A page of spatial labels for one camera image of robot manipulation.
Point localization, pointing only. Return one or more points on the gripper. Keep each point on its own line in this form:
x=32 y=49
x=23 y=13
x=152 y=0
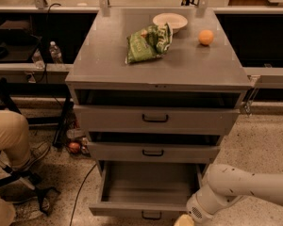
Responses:
x=195 y=209

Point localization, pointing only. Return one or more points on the grey bottom drawer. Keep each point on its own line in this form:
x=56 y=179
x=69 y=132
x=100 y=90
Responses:
x=147 y=190

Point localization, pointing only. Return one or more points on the grey drawer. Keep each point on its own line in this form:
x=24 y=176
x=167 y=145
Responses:
x=147 y=190
x=141 y=152
x=156 y=120

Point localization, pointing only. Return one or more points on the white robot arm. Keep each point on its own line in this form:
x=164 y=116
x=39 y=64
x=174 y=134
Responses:
x=226 y=185

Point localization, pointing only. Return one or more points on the grey middle drawer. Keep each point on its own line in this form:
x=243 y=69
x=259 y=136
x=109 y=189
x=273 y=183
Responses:
x=141 y=152

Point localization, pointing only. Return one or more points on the grey top drawer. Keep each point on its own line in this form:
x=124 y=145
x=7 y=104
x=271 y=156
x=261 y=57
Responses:
x=156 y=120

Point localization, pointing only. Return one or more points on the grey drawer cabinet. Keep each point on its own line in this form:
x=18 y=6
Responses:
x=190 y=75

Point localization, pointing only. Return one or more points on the red apple on floor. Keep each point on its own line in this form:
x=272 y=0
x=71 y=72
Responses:
x=74 y=147

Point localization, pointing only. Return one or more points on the grey sneaker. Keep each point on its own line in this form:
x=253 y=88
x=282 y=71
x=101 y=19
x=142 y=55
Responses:
x=37 y=153

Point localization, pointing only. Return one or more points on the black table leg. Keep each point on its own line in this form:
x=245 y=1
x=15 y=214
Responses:
x=68 y=104

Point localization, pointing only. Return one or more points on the green chip bag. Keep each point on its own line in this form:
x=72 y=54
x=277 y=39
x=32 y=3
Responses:
x=151 y=42

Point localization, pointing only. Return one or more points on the orange fruit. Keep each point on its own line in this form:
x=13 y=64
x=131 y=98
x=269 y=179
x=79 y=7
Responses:
x=206 y=37

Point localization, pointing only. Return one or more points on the person's leg beige trousers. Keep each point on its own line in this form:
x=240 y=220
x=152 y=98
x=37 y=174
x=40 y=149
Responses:
x=14 y=139

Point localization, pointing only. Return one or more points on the white bowl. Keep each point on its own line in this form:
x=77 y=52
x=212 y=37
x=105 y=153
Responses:
x=175 y=21

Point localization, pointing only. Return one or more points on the clear water bottle right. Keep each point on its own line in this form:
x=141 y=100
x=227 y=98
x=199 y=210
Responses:
x=55 y=53

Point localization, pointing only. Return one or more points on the clear water bottle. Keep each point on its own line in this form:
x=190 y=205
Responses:
x=38 y=61
x=55 y=53

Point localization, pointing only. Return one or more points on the clear water bottle left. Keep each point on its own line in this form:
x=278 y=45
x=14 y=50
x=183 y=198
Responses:
x=38 y=61

